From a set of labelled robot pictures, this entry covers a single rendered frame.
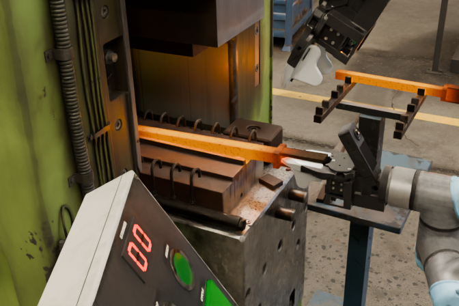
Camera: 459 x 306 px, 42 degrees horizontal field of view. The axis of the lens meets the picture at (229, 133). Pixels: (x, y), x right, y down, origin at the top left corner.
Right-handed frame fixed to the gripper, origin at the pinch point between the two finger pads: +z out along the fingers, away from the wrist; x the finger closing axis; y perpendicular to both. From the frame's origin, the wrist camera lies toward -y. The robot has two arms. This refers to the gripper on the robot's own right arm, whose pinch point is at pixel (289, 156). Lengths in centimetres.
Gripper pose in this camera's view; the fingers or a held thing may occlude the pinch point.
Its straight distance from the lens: 118.9
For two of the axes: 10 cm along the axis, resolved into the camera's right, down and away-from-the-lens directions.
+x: 4.4, -4.2, 7.9
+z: -9.0, -1.7, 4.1
